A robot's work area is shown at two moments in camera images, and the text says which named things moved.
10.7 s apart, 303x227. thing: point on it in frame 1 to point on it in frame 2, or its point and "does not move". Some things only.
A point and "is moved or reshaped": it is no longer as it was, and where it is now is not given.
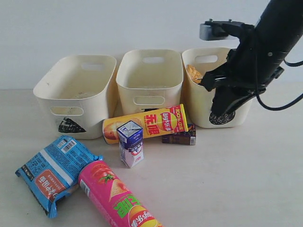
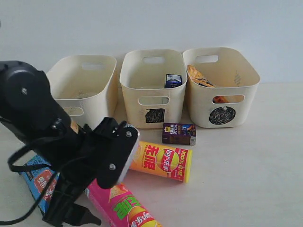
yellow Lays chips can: (161, 121) to (173, 163)
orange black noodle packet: (194, 74) does not move
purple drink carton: (187, 138) does not move
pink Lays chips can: (119, 207) does not move
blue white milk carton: (130, 135) is moved or reshaped
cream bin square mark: (149, 79) does not move
